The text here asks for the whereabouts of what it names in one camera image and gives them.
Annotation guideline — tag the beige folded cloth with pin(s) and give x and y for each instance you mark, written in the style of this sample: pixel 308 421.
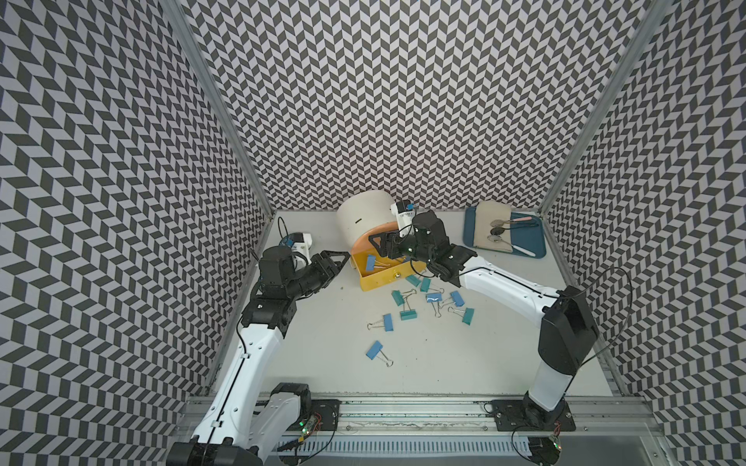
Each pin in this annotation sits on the beige folded cloth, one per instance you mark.
pixel 491 227

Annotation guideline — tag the yellow drawer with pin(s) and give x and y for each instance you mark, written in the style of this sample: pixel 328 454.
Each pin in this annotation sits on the yellow drawer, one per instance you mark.
pixel 399 269

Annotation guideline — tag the blue binder clip pile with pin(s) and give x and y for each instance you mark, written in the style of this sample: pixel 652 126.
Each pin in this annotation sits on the blue binder clip pile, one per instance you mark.
pixel 373 263

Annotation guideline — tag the aluminium front rail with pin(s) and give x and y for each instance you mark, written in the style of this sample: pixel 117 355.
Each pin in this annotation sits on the aluminium front rail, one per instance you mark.
pixel 483 415

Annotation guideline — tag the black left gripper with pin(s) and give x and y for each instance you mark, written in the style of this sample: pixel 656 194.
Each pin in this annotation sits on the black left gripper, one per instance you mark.
pixel 327 274

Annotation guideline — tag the aluminium corner post left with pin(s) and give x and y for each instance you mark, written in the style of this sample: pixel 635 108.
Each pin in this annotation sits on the aluminium corner post left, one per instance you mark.
pixel 174 12

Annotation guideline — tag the cream round drawer cabinet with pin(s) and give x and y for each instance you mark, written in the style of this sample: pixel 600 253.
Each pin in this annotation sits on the cream round drawer cabinet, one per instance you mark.
pixel 371 208

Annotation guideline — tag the teal handled spoon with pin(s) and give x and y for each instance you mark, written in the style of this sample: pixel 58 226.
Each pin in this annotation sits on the teal handled spoon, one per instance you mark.
pixel 513 227

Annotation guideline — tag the teal blue tray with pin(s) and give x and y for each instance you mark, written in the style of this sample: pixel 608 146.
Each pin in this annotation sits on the teal blue tray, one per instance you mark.
pixel 530 239

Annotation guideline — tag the aluminium corner post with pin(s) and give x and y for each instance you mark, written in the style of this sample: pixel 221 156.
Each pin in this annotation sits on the aluminium corner post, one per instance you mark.
pixel 174 12
pixel 640 40

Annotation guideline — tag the aluminium corner post right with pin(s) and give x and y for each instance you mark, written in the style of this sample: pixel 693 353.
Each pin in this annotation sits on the aluminium corner post right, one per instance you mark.
pixel 640 40

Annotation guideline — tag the green binder clip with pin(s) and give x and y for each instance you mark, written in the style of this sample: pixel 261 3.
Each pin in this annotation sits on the green binder clip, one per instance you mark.
pixel 427 286
pixel 407 312
pixel 401 297
pixel 414 280
pixel 466 315

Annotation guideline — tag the pink handled spoon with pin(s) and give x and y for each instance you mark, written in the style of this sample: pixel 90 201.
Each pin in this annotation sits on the pink handled spoon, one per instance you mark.
pixel 516 220

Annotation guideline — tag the white handled spoon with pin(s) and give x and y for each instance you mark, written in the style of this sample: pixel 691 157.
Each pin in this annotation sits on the white handled spoon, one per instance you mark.
pixel 516 247

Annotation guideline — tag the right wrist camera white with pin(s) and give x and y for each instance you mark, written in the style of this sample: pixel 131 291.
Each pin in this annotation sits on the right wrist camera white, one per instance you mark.
pixel 404 211

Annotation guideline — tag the orange pink top drawer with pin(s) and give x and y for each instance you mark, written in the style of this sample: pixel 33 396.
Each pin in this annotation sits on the orange pink top drawer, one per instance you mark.
pixel 362 234

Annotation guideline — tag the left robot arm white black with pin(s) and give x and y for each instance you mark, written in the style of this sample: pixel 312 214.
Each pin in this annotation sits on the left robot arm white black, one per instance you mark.
pixel 234 431

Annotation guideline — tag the green binder clip top right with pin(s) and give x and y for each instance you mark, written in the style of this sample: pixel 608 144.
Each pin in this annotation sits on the green binder clip top right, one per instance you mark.
pixel 427 286

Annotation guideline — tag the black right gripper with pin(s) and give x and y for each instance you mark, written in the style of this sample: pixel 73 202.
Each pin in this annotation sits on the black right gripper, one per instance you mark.
pixel 384 243

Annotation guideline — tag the green binder clip left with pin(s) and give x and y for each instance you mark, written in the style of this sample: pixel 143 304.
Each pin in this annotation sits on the green binder clip left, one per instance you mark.
pixel 401 297

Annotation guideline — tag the green binder clip centre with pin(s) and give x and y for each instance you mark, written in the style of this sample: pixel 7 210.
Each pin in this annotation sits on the green binder clip centre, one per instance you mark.
pixel 407 312

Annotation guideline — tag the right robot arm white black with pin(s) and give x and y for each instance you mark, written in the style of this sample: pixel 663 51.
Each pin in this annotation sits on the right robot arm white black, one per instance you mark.
pixel 567 330

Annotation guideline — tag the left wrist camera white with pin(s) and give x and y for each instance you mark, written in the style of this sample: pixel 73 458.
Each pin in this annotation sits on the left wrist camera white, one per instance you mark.
pixel 299 243

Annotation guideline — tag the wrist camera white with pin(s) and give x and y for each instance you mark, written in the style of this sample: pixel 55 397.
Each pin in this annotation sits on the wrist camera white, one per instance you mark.
pixel 299 243
pixel 404 211

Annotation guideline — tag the green binder clip far right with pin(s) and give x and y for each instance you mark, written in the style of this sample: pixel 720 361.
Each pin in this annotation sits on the green binder clip far right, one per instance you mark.
pixel 466 315

